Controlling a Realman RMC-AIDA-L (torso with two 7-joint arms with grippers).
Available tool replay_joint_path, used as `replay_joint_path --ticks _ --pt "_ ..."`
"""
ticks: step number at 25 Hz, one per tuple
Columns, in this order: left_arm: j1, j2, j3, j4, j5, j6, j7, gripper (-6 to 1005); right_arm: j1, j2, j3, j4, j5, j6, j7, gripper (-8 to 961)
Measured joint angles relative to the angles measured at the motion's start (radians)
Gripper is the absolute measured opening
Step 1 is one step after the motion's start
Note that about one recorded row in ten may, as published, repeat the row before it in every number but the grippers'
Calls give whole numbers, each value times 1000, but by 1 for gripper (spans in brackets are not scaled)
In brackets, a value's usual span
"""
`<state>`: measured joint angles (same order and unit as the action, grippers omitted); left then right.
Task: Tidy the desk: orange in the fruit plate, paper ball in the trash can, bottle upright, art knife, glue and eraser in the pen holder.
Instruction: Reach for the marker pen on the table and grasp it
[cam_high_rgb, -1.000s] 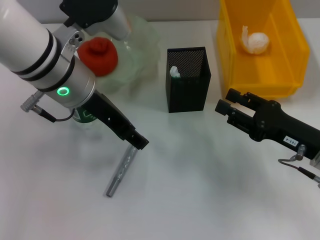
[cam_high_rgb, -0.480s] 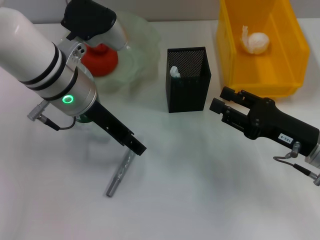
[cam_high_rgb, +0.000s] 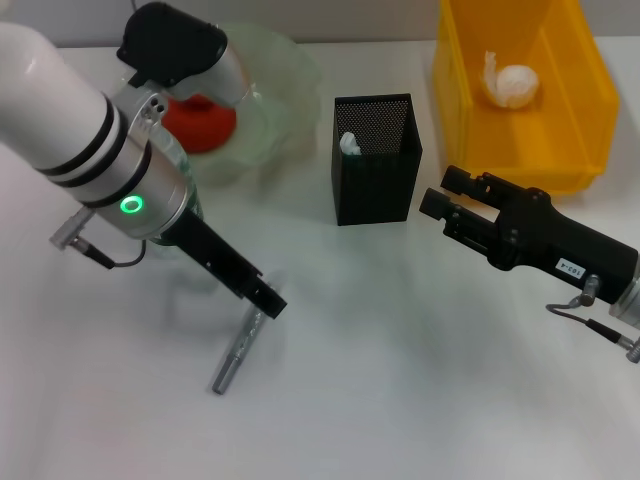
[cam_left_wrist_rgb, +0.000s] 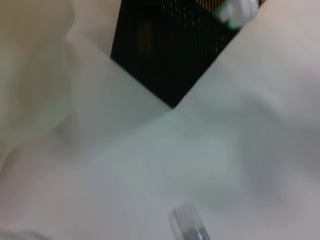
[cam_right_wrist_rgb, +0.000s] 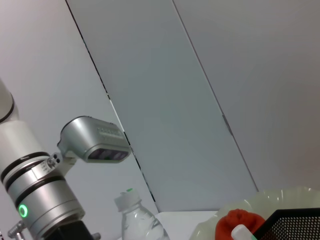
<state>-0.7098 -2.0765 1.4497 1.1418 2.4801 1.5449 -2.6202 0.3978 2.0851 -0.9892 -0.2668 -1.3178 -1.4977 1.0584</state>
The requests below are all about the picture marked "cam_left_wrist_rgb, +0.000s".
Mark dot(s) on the mint green pen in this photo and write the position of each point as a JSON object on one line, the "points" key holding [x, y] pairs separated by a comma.
{"points": [[237, 12]]}

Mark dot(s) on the grey metallic pen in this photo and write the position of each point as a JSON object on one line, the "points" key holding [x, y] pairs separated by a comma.
{"points": [[192, 230]]}

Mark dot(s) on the black mesh pen holder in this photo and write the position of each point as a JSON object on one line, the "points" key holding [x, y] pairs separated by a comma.
{"points": [[162, 50]]}

